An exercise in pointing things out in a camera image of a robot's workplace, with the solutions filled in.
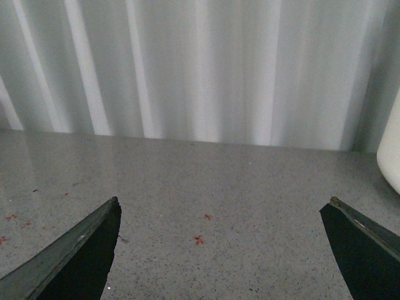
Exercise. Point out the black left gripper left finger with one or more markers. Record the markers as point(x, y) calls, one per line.
point(74, 266)

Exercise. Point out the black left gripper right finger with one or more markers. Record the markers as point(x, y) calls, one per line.
point(366, 253)

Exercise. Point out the white Joyoung rice cooker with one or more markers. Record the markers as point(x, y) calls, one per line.
point(388, 150)

